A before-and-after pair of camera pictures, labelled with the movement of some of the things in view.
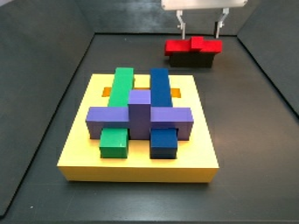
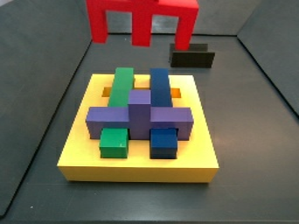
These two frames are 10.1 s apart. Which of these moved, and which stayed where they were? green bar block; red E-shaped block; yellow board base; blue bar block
Moved: red E-shaped block
Stayed: blue bar block; green bar block; yellow board base
